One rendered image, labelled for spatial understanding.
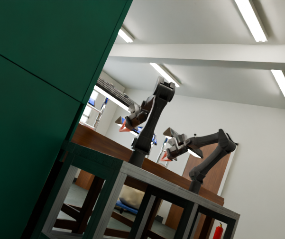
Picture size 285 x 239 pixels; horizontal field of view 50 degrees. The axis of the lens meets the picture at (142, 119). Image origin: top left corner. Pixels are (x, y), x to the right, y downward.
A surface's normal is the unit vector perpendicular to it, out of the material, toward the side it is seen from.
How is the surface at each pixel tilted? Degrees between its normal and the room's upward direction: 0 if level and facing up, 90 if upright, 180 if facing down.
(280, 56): 90
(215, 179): 90
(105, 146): 90
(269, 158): 90
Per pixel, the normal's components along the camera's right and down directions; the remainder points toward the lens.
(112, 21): 0.74, 0.16
